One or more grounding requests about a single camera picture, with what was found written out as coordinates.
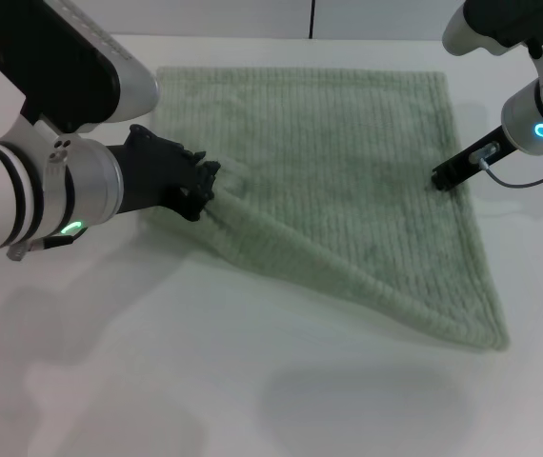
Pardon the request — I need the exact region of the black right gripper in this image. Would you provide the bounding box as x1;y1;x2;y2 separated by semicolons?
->
431;126;520;192

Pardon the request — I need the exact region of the grey right wrist camera cable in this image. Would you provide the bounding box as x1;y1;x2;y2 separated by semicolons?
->
478;159;543;189

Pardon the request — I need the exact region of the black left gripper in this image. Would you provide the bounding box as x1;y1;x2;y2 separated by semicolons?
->
107;124;221;221

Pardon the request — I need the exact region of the left wrist cable with clamp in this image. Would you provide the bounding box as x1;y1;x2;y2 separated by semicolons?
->
6;234;87;262

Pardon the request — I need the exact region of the pale green ribbed towel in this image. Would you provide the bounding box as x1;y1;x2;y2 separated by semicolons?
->
140;65;512;354

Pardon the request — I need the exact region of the small silver connector socket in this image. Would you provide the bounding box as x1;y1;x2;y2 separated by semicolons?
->
470;141;501;166

